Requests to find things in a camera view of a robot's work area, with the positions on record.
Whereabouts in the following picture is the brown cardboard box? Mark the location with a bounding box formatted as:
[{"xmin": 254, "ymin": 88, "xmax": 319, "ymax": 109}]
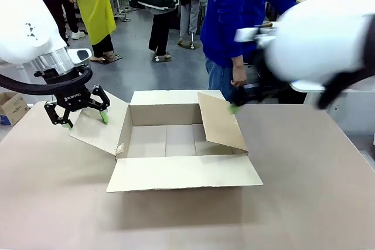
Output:
[{"xmin": 69, "ymin": 90, "xmax": 264, "ymax": 193}]

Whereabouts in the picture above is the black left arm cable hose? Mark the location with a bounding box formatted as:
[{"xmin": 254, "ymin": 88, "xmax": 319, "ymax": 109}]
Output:
[{"xmin": 0, "ymin": 64, "xmax": 94, "ymax": 96}]

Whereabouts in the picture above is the black office chair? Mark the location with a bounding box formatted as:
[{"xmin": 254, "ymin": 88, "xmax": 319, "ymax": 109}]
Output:
[{"xmin": 243, "ymin": 44, "xmax": 291, "ymax": 104}]

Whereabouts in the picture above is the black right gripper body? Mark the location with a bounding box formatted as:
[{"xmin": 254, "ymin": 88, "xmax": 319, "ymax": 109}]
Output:
[{"xmin": 231, "ymin": 85, "xmax": 250, "ymax": 107}]

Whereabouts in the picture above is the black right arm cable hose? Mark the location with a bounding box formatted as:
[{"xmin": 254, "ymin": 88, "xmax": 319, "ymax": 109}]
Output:
[{"xmin": 318, "ymin": 12, "xmax": 375, "ymax": 110}]

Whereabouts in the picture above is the person in grey hoodie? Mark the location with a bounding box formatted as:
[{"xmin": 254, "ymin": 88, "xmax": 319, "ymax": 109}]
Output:
[{"xmin": 176, "ymin": 0, "xmax": 211, "ymax": 46}]

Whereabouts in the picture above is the dark floor mat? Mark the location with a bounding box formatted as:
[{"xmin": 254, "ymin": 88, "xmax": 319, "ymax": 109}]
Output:
[
  {"xmin": 151, "ymin": 53, "xmax": 172, "ymax": 63},
  {"xmin": 90, "ymin": 53, "xmax": 124, "ymax": 65},
  {"xmin": 176, "ymin": 40, "xmax": 203, "ymax": 50}
]

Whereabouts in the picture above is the small printed cardboard box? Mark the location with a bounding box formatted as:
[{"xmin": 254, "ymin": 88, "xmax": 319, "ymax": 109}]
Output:
[{"xmin": 0, "ymin": 91, "xmax": 30, "ymax": 127}]

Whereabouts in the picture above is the person's right hand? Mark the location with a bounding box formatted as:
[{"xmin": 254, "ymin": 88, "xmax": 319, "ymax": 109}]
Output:
[{"xmin": 230, "ymin": 65, "xmax": 248, "ymax": 88}]

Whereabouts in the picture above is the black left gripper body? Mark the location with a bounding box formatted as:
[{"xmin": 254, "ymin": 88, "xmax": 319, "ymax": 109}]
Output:
[{"xmin": 53, "ymin": 84, "xmax": 95, "ymax": 112}]

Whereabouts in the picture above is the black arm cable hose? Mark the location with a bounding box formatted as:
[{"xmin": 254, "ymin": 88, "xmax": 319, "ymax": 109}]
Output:
[
  {"xmin": 0, "ymin": 64, "xmax": 94, "ymax": 96},
  {"xmin": 318, "ymin": 12, "xmax": 375, "ymax": 110}
]

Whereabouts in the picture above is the person in blue sweater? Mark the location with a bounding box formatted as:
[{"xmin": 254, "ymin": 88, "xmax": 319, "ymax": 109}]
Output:
[{"xmin": 200, "ymin": 0, "xmax": 298, "ymax": 103}]

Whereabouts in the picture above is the person in yellow apron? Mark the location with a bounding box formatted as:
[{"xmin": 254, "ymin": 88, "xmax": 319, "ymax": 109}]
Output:
[{"xmin": 74, "ymin": 0, "xmax": 117, "ymax": 61}]

